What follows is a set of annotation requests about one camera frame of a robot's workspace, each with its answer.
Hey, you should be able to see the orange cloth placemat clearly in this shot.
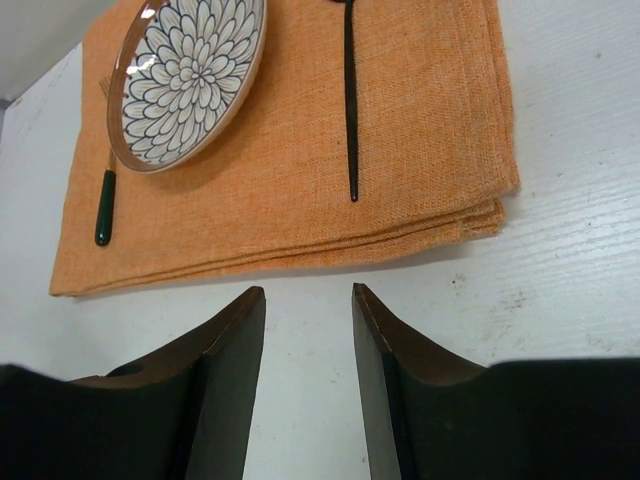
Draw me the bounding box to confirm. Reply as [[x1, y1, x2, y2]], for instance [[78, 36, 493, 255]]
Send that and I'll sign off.
[[49, 1, 519, 296]]

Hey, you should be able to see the patterned ceramic plate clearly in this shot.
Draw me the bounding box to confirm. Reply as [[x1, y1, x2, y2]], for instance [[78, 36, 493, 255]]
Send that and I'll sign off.
[[107, 1, 267, 174]]

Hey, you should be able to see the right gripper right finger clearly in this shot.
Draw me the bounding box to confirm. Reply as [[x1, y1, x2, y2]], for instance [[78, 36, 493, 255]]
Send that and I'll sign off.
[[352, 284, 639, 479]]

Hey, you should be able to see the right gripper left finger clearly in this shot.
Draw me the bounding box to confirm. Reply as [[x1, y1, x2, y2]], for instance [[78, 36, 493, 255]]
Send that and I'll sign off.
[[1, 286, 266, 479]]

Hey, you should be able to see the black slotted spoon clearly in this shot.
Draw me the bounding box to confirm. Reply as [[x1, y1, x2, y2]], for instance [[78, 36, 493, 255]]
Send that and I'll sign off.
[[336, 0, 359, 203]]

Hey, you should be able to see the gold fork black handle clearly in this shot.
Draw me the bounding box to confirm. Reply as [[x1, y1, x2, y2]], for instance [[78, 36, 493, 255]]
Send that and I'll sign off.
[[93, 74, 120, 248]]

